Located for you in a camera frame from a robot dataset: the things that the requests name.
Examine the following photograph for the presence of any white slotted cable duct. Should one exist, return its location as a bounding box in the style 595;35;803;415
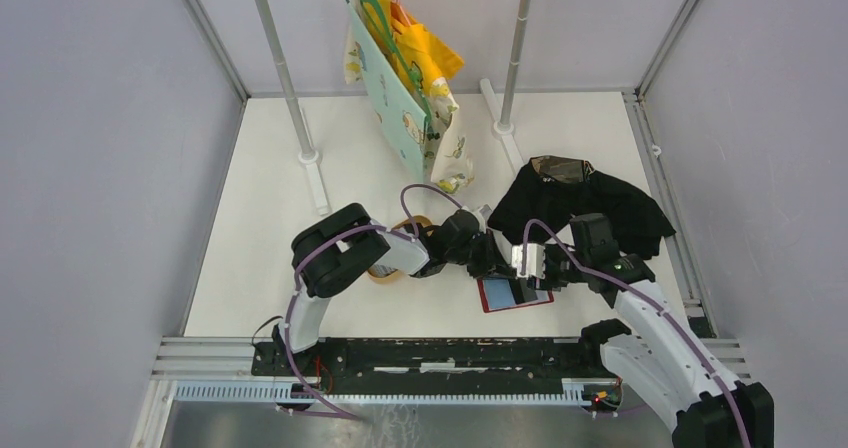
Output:
173;381;591;407

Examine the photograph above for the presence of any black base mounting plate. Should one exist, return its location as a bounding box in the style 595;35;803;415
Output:
251;338;622;398

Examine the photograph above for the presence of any right metal rack pole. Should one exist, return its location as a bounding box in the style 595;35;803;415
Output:
479;0;532;173

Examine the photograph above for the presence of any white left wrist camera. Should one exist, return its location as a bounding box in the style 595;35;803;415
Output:
471;204;493;233

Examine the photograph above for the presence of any green hanging cloth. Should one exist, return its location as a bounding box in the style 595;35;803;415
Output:
343;0;432;183

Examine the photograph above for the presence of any metal rack pole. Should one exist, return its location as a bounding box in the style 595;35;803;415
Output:
479;0;532;173
254;0;331;216

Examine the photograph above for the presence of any left metal rack pole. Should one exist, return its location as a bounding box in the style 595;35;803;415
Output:
254;0;331;216

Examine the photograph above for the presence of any black credit card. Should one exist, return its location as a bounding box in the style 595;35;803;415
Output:
508;278;538;305

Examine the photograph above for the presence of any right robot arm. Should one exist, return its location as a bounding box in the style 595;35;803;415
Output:
514;213;775;447

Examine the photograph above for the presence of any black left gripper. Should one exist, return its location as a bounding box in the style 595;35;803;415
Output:
446;230;515;281

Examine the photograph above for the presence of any black shirt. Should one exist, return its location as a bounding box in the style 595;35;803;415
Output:
488;155;676;260

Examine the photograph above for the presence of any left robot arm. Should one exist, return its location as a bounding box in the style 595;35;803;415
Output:
274;203;516;376

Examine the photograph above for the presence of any yellow floral hanging cloth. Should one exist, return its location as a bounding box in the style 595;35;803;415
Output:
379;0;474;194

